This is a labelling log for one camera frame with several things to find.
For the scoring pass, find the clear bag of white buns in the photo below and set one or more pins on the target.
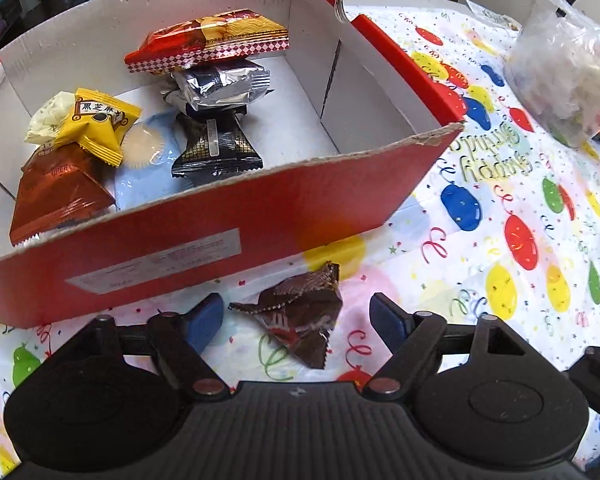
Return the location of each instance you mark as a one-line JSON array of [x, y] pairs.
[[565, 75]]

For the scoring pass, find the reddish brown snack packet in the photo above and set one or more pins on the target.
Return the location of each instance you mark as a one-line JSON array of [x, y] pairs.
[[55, 195]]

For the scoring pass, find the yellow snack packet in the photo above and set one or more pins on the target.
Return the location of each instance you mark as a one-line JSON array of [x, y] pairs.
[[95, 125]]

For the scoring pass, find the cream snack packet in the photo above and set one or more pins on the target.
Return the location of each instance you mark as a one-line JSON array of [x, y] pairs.
[[45, 120]]

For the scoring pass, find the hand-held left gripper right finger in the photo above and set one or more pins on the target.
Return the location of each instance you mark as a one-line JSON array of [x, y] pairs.
[[387, 320]]

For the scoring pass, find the red checkered cookie packet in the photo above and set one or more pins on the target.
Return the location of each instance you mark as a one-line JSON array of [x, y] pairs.
[[210, 35]]

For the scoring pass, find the light blue cake packet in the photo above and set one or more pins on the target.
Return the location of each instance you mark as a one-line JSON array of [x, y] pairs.
[[145, 152]]

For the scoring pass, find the silver black snack packet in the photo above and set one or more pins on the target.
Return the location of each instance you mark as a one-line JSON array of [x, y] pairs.
[[215, 85]]

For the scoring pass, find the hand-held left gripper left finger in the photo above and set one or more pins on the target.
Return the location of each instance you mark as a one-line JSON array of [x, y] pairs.
[[205, 320]]

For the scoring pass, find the flat clear plastic packet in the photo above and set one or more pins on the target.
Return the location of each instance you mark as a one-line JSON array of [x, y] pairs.
[[495, 15]]

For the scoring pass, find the red cardboard box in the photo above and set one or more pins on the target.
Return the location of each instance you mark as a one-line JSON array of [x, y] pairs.
[[280, 210]]

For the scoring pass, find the balloon print tablecloth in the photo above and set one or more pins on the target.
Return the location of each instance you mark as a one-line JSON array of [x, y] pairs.
[[505, 280]]

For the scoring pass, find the dark brown snack wrapper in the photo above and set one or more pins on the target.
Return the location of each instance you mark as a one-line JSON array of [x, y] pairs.
[[300, 310]]

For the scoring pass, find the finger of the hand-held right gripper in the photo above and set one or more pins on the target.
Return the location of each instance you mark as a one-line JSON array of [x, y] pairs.
[[597, 365]]

